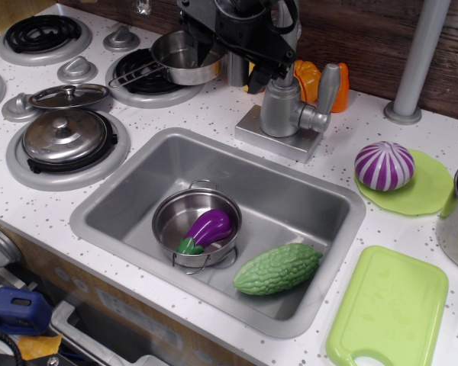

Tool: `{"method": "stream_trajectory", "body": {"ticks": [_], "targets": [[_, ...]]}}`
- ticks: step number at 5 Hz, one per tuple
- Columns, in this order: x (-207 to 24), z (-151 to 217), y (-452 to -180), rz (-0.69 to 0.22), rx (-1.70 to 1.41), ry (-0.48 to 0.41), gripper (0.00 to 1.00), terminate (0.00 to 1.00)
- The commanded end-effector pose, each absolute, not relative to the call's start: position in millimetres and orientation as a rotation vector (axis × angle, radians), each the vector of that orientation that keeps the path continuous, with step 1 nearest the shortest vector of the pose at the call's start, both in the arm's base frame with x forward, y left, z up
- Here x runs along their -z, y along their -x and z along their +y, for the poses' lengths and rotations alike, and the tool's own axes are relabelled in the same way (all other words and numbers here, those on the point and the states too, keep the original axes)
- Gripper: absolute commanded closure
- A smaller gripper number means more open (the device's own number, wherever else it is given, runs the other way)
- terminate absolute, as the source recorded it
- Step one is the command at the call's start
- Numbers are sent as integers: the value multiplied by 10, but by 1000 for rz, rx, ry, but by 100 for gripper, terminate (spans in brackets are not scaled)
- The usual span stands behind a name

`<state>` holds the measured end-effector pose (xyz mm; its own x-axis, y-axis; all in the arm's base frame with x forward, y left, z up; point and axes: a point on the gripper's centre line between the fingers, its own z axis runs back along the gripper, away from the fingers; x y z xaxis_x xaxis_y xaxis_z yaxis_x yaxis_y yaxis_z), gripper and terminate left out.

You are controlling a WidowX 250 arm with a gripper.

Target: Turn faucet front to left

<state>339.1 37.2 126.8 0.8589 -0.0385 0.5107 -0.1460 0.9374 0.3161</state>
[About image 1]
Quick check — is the purple white striped toy onion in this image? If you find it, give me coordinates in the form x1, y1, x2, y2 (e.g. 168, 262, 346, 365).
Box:
354, 141, 415, 191

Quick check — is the grey stove knob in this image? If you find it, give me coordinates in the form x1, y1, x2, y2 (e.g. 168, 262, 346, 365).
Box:
56, 56, 98, 84
103, 26, 140, 53
2, 92, 44, 123

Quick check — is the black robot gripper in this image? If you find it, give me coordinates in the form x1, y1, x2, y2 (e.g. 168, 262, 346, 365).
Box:
176, 1, 298, 94

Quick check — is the green toy bitter gourd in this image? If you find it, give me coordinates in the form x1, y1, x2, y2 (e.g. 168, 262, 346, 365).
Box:
233, 243, 323, 296

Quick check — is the purple toy eggplant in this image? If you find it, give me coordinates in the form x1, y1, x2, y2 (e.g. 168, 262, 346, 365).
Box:
176, 209, 233, 255

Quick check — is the steel pot lid with knob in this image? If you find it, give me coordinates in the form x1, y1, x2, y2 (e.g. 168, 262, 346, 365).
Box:
29, 84, 110, 109

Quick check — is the grey stove knob back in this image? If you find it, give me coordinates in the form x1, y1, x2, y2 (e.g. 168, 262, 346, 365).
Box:
103, 26, 140, 53

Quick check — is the grey stove knob middle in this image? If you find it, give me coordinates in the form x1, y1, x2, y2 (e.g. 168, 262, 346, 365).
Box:
56, 56, 98, 84

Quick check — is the lidded steel pot on burner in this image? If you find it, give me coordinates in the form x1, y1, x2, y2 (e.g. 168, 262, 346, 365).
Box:
21, 108, 118, 174

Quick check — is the yellow tape piece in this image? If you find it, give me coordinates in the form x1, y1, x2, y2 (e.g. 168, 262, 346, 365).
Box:
17, 334, 63, 361

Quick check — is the front stove burner grey ring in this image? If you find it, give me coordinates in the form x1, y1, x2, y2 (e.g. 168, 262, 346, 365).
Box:
5, 108, 131, 192

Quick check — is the silver toy faucet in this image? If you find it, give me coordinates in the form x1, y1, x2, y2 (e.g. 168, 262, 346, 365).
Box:
226, 0, 341, 165

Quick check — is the blue clamp tool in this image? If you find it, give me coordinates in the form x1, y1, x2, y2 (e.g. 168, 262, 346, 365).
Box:
0, 287, 52, 336

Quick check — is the grey stove knob front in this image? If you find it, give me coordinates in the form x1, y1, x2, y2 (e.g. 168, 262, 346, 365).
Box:
2, 92, 44, 123

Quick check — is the light green cutting board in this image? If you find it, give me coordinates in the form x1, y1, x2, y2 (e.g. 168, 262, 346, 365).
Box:
325, 246, 449, 365

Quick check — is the grey metal sink basin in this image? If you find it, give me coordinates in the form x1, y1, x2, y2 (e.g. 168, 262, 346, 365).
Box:
70, 128, 366, 338

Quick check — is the orange toy bell pepper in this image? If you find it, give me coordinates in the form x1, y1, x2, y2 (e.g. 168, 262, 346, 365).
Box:
294, 59, 350, 113

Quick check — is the small steel two-handled pot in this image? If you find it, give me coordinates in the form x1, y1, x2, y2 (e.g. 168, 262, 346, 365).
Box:
152, 179, 242, 275

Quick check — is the back left stove burner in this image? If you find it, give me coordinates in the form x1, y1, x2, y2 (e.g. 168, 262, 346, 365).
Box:
0, 14, 92, 66

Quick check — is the back right stove burner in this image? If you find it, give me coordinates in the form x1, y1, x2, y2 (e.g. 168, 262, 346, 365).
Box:
105, 48, 203, 109

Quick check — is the yellow toy bell pepper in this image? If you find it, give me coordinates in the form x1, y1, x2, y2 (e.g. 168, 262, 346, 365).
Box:
243, 62, 255, 92

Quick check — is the light green round plate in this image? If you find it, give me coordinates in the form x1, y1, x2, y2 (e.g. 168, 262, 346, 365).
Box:
355, 149, 453, 216

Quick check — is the grey vertical pole with base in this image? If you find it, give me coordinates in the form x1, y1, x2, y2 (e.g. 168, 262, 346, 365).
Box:
384, 0, 450, 125

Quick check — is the steel frying pan wire handle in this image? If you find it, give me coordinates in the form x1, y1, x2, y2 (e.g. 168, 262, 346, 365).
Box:
108, 29, 226, 89

